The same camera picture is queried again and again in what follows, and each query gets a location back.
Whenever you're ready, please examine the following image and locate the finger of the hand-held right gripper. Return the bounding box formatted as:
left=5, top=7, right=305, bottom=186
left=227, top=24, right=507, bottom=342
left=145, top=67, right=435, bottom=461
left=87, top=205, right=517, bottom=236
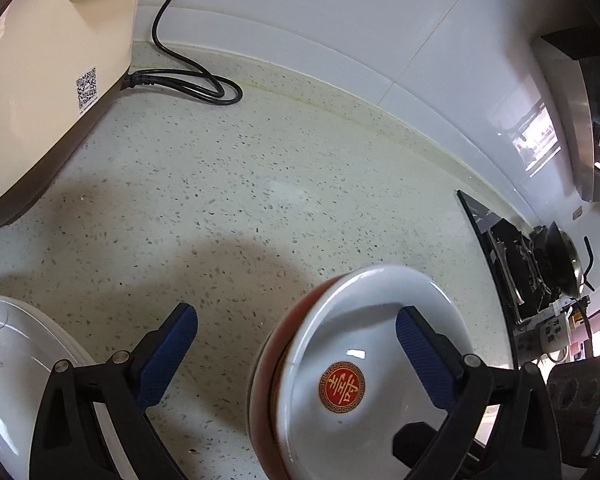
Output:
left=392, top=422, right=448, bottom=467

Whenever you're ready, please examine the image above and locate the cream rice cooker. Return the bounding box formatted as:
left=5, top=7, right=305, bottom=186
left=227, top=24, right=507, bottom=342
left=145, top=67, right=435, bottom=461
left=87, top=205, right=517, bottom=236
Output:
left=0, top=0, right=153, bottom=233

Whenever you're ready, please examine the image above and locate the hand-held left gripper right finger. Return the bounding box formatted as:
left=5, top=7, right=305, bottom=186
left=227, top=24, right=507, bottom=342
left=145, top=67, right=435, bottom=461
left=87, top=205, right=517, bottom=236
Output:
left=396, top=306, right=566, bottom=480

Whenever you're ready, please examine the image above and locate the black gas stove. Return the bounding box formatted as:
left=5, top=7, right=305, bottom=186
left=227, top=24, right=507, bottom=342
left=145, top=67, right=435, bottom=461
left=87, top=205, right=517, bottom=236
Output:
left=456, top=189, right=553, bottom=356

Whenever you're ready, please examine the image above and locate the black power cable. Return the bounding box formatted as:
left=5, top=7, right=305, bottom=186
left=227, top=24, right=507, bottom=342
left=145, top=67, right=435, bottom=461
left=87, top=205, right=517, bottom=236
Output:
left=121, top=0, right=243, bottom=107

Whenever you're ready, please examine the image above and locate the small white floral plate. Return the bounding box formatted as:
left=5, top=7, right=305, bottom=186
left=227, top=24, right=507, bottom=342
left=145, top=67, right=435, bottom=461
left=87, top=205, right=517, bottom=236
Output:
left=0, top=295, right=88, bottom=480

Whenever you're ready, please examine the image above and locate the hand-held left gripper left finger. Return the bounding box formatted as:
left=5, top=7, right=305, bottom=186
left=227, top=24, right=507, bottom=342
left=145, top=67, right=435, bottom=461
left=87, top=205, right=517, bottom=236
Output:
left=27, top=302, right=198, bottom=480

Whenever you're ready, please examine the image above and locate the red bowl with white inside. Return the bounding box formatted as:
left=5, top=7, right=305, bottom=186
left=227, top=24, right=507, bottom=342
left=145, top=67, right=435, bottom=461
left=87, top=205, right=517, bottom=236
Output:
left=260, top=264, right=476, bottom=480

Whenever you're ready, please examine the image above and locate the black wok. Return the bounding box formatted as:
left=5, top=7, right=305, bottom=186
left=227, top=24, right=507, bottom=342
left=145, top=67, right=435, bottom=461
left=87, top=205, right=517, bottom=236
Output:
left=530, top=221, right=597, bottom=297

